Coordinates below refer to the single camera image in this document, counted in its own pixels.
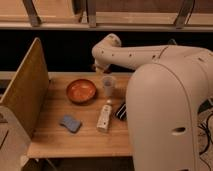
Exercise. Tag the wooden shelf with brackets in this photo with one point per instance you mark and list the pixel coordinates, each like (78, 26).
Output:
(108, 15)

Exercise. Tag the orange ceramic bowl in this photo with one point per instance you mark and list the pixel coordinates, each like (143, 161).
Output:
(81, 91)

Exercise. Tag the blue sponge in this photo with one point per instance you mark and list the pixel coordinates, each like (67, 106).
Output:
(70, 123)

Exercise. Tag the translucent plastic cup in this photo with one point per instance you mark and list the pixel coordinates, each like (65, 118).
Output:
(108, 83)

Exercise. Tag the dark striped object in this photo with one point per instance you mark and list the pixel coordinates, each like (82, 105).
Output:
(121, 112)

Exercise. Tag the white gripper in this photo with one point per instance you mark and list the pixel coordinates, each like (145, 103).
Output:
(100, 69)

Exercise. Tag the left wooden side panel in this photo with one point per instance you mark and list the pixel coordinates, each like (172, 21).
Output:
(23, 98)

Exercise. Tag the white bottle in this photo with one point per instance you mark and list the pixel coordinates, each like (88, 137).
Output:
(104, 117)

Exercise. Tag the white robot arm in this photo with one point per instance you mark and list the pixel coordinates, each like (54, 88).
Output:
(163, 96)

